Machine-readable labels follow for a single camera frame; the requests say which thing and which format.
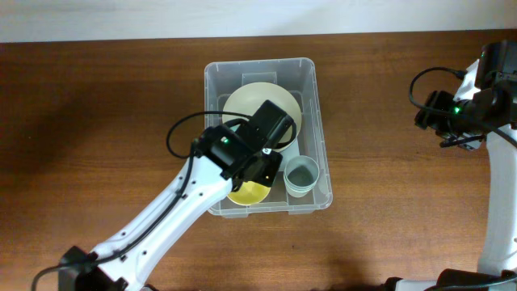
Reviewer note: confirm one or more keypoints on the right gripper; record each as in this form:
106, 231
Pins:
435, 121

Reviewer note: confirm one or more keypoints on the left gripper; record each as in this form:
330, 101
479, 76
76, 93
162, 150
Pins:
268, 177

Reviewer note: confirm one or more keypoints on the yellow small bowl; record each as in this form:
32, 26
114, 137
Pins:
250, 193

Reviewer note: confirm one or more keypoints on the grey plastic cup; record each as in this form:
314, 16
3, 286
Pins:
303, 161

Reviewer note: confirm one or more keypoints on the mint green plastic cup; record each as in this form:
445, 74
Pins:
300, 178

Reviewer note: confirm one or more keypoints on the cream plate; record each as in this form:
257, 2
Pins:
247, 100

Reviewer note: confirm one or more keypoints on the cream plastic cup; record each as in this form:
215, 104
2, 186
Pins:
297, 192

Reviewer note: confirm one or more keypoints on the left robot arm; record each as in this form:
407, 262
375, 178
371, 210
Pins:
220, 161

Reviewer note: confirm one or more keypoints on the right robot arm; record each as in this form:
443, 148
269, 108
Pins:
481, 112

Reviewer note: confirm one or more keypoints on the white label in container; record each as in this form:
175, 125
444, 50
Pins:
289, 153

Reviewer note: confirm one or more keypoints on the clear plastic storage container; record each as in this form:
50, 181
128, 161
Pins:
298, 77

